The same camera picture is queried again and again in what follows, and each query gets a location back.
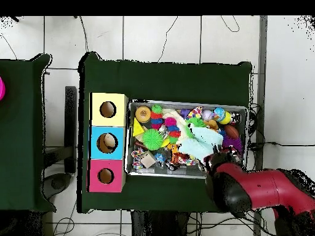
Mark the mint green cloth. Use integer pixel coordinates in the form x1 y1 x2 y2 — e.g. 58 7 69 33
178 126 224 163

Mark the wooden box with three holes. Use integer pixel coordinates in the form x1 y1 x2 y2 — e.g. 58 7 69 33
87 92 129 193

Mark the plain green spiky ball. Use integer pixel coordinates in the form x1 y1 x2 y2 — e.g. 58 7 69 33
142 128 164 151

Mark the yellow toy cheese wedge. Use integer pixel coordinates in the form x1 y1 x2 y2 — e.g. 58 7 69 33
132 117 145 138

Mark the toy burger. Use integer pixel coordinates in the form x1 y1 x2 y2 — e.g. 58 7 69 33
135 106 151 123

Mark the plain wooden cube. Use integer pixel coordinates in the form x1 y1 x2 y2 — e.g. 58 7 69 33
140 150 156 169

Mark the green spiky ball with eyes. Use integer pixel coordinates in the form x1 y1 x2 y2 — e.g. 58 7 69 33
185 117 207 138

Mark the dark green table cloth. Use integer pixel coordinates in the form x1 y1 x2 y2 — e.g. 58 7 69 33
78 52 253 213

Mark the white baseball toy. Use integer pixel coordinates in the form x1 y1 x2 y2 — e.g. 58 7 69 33
201 109 214 122

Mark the globe print ball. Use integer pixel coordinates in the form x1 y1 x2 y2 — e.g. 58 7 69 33
213 107 226 120

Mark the brown toy football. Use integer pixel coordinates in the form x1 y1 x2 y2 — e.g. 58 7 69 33
223 124 240 140

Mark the purple spiky ball with eyes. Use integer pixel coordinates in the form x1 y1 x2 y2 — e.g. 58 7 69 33
222 136 244 153

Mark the black upright panel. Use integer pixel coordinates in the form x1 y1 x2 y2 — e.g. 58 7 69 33
64 85 78 174

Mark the dark green side table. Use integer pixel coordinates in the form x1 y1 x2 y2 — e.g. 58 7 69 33
0 53 57 212

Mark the wire mesh bin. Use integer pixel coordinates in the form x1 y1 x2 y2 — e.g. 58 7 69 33
124 99 249 181

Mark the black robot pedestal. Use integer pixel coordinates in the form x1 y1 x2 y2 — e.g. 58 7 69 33
130 210 191 236

